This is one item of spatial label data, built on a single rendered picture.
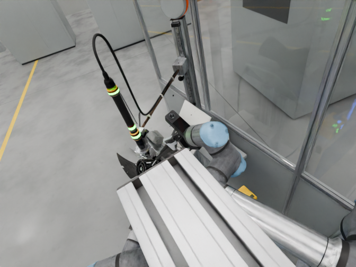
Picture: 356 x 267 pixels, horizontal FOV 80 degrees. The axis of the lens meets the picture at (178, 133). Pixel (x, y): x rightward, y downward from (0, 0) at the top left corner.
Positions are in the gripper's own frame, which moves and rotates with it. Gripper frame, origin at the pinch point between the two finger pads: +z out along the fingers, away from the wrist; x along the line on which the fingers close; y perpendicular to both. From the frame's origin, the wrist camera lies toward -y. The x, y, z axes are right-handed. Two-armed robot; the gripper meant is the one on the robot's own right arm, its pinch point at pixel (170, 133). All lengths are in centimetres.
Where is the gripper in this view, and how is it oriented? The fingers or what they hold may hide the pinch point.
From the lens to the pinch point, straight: 92.9
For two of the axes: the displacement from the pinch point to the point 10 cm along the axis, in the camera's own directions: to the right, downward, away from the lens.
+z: -3.8, 0.5, 9.2
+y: 6.1, 7.6, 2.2
